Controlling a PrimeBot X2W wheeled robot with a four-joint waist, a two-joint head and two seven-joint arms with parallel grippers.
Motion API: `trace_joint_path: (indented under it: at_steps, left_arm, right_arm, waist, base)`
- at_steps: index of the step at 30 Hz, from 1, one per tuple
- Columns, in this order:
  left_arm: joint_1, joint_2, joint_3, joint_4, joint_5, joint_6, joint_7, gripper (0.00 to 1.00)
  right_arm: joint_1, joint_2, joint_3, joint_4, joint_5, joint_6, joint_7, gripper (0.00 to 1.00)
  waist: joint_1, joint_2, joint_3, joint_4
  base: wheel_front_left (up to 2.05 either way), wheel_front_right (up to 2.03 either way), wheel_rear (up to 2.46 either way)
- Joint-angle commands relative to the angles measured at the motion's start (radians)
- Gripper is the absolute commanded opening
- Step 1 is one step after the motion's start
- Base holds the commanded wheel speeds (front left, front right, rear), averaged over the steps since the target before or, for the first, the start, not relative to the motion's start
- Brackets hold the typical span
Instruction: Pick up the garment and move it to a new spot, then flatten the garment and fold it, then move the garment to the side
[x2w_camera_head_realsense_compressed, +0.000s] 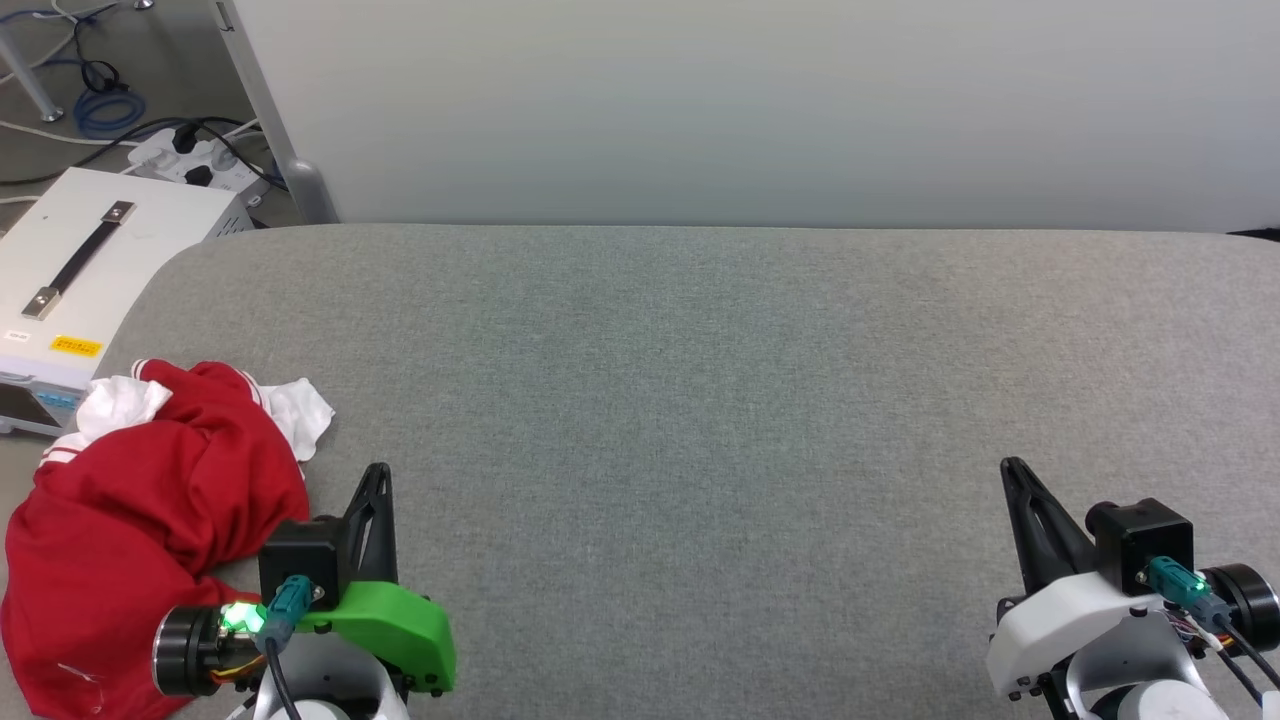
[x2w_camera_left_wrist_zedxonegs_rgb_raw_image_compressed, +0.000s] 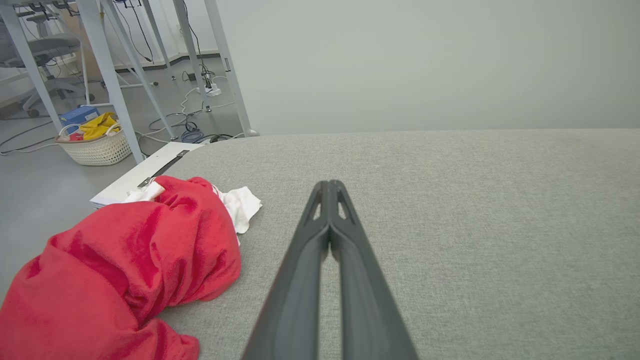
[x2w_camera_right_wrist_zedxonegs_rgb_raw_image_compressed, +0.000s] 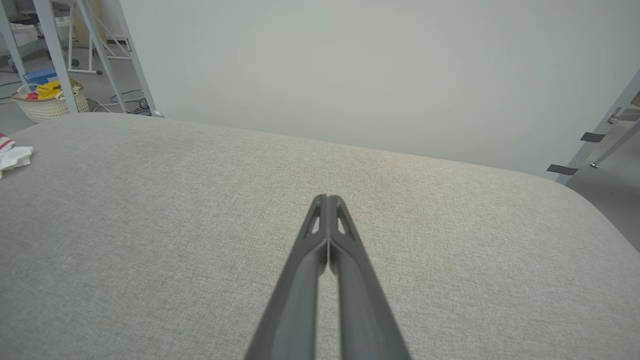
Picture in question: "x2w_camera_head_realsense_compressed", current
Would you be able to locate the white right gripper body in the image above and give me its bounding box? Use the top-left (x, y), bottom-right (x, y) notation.
top-left (985, 563), bottom-right (1280, 701)

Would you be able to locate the left black cable teal plug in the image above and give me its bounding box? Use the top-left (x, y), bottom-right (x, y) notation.
top-left (262, 575), bottom-right (323, 720)

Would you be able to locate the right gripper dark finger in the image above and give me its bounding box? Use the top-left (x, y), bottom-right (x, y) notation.
top-left (1015, 458), bottom-right (1097, 589)
top-left (1000, 458), bottom-right (1048, 599)

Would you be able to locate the white power strip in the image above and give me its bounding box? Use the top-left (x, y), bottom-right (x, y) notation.
top-left (125, 125), bottom-right (273, 198)

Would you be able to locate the red and white shirt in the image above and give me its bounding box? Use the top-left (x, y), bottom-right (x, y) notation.
top-left (0, 358), bottom-right (336, 720)

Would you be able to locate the blue coiled cable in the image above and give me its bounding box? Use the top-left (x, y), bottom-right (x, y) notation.
top-left (72, 85), bottom-right (148, 140)

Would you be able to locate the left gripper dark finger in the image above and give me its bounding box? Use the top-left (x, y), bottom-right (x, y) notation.
top-left (343, 463), bottom-right (385, 586)
top-left (362, 463), bottom-right (397, 584)

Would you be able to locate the grey metal table leg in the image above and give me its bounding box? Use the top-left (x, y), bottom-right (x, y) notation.
top-left (0, 18), bottom-right (67, 124)

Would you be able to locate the white case with black handle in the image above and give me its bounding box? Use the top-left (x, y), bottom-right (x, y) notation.
top-left (0, 167), bottom-right (257, 438)

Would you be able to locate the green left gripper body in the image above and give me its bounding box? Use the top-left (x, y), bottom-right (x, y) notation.
top-left (152, 580), bottom-right (458, 696)

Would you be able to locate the black power cable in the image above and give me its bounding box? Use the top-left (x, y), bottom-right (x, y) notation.
top-left (0, 115), bottom-right (291, 191)

